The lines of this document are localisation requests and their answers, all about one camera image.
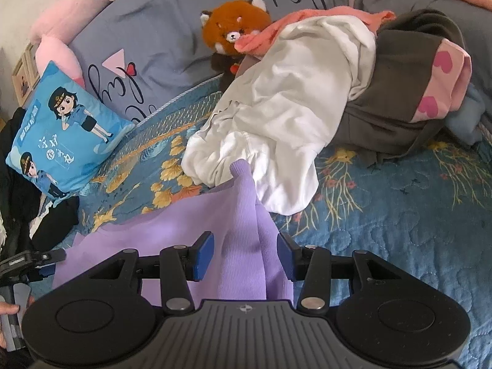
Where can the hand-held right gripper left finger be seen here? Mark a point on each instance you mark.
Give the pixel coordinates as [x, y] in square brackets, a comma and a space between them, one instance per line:
[203, 256]

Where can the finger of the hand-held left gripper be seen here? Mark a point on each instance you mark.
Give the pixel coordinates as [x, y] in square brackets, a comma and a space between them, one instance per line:
[50, 256]
[45, 272]

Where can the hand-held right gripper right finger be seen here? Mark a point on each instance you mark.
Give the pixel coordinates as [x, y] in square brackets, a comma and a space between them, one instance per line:
[287, 256]

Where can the purple garment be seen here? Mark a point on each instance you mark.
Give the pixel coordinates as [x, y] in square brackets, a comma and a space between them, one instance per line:
[238, 238]

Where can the person's left hand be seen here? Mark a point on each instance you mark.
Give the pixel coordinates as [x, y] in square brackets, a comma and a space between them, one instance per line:
[9, 309]

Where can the black clothing pile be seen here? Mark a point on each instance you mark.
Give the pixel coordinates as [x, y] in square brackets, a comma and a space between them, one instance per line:
[53, 223]

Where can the blue floral quilted bedspread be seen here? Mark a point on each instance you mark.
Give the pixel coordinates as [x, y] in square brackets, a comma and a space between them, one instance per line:
[384, 219]

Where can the blue cartoon print cushion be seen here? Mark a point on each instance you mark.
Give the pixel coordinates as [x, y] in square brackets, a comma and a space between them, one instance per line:
[69, 134]

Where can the white garment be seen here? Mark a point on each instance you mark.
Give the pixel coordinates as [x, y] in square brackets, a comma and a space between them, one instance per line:
[292, 103]

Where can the picture frames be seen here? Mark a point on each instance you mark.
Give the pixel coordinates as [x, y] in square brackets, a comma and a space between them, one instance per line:
[23, 77]

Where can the pink plush pillow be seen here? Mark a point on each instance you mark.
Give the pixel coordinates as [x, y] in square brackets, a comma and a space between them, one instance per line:
[57, 53]

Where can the salmon pink garment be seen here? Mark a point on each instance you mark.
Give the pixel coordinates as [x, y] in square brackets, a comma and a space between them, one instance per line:
[261, 34]

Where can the light blue cloth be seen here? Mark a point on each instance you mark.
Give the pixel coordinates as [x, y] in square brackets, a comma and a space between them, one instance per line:
[465, 119]

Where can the pink heart print garment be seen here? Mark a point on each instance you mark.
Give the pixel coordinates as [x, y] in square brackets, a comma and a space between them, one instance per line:
[442, 84]

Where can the grey duvet with script print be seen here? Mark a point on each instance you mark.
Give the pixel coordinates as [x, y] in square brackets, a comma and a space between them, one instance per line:
[165, 27]

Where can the red panda plush toy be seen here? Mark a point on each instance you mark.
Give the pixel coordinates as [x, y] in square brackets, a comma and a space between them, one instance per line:
[230, 19]

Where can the dark grey garment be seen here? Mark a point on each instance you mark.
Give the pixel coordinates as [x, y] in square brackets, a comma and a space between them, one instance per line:
[403, 46]

